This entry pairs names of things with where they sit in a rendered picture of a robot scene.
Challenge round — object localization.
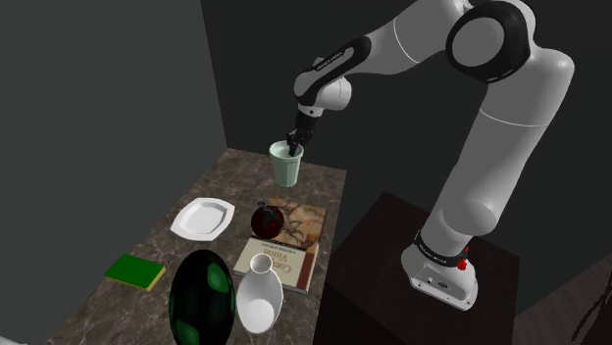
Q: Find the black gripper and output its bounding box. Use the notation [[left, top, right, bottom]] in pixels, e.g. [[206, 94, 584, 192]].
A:
[[285, 110, 319, 158]]

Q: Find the pale green cup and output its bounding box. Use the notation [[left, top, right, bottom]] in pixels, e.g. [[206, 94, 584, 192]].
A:
[[268, 139, 305, 189]]

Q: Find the dark red round ornament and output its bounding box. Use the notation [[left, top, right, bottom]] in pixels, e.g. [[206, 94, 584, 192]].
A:
[[250, 201, 285, 240]]

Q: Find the brown and cream book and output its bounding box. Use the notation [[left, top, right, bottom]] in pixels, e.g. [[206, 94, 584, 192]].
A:
[[233, 197, 329, 295]]

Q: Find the white octagonal plate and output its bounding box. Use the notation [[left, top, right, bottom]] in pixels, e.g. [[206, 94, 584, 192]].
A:
[[170, 197, 236, 242]]

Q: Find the dark robot stand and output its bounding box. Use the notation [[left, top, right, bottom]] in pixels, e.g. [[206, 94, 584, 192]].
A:
[[312, 190, 522, 345]]

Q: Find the white vase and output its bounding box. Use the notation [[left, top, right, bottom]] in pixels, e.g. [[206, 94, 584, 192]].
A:
[[235, 253, 284, 335]]

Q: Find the dark green egg-shaped vase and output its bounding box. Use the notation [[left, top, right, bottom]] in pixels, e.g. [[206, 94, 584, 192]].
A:
[[168, 248, 237, 345]]

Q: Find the green and yellow sponge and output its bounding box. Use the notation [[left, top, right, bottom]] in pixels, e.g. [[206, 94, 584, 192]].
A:
[[104, 253, 167, 293]]

